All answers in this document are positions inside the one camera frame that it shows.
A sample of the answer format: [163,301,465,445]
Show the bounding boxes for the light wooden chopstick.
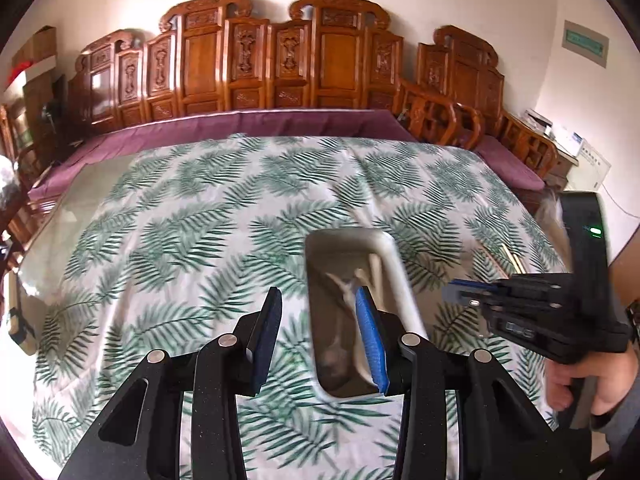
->
[501,245,526,274]

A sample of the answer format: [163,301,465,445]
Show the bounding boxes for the metal spoon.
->
[320,272,355,389]

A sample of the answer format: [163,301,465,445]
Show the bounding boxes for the person's right hand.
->
[543,346,639,417]

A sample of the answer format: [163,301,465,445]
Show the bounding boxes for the grey rectangular utensil tray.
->
[304,228,426,402]

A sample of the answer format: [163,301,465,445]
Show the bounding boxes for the purple armchair cushion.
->
[474,136,544,192]

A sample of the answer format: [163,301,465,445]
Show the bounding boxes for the wooden side table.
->
[544,150,579,191]

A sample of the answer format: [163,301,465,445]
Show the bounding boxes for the palm leaf print tablecloth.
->
[32,133,563,479]

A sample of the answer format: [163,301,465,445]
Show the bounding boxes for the items on side table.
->
[521,108,584,157]

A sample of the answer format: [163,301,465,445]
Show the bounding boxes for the carved wooden armchair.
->
[416,25,558,178]

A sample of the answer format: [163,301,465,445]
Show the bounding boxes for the purple sofa cushion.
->
[28,108,413,202]

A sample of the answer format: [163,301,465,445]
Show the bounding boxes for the carved wooden long sofa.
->
[67,0,458,144]

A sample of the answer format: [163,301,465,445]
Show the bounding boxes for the wooden chair at left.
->
[1,105,43,269]

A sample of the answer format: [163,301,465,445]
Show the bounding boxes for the stacked cardboard boxes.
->
[1,25,58,105]

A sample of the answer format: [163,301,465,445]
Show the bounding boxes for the white wall electrical box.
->
[577,141,611,192]

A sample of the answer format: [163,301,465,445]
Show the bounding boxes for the grey wall panel box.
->
[562,21,610,68]

